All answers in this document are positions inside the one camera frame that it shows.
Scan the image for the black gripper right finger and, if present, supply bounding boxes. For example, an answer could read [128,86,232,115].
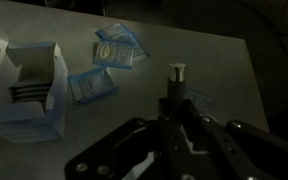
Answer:
[180,99,288,180]

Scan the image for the open Twinings tea box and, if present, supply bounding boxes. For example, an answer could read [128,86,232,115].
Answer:
[0,40,69,144]

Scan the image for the light wooden coffee table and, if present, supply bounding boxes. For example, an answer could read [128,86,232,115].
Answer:
[0,0,271,180]

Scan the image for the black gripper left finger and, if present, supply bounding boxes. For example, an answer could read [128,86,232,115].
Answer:
[65,98,172,180]

